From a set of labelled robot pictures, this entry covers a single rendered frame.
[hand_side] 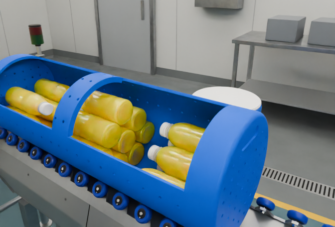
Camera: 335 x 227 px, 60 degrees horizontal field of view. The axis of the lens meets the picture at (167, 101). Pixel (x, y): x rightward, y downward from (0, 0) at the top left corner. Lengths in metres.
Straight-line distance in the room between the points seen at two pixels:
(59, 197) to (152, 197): 0.42
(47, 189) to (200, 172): 0.60
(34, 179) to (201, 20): 3.62
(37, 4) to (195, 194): 6.06
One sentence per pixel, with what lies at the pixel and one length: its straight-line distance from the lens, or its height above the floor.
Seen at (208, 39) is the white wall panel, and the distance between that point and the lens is 4.32.
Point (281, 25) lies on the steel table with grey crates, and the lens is 3.22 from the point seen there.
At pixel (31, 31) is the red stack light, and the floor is 1.23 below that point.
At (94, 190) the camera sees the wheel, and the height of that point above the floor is 0.96.
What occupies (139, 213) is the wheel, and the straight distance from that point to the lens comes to 0.74.
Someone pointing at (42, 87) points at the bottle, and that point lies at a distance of 1.12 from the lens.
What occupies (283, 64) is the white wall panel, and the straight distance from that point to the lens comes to 4.07.
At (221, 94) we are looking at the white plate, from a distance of 1.23.
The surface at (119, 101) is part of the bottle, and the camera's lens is 0.76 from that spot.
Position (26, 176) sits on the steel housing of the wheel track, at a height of 0.87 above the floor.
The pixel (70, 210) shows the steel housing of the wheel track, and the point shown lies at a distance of 0.94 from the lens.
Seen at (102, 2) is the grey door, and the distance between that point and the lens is 5.33.
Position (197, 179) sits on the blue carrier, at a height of 1.15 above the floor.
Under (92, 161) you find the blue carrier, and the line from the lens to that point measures 0.71.
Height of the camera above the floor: 1.47
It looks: 23 degrees down
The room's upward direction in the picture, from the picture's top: straight up
